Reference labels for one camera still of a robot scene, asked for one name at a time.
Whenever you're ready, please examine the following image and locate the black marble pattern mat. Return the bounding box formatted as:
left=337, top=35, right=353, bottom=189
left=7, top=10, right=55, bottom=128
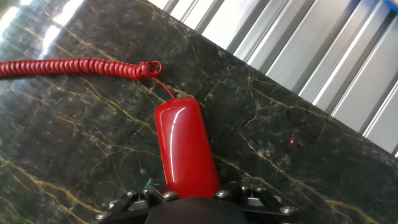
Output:
left=0, top=0, right=398, bottom=224

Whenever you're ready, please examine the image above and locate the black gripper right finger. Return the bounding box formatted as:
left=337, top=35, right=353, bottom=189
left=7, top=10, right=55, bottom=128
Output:
left=214, top=182, right=298, bottom=224

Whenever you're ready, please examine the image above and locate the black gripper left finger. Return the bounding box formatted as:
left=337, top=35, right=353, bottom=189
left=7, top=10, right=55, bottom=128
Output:
left=95, top=185, right=180, bottom=224

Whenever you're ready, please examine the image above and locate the red telephone handset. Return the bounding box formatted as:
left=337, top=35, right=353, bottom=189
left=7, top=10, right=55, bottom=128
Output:
left=154, top=97, right=221, bottom=199

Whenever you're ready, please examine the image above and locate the red telephone cord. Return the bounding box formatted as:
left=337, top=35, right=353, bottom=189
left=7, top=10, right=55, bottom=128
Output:
left=0, top=57, right=177, bottom=101

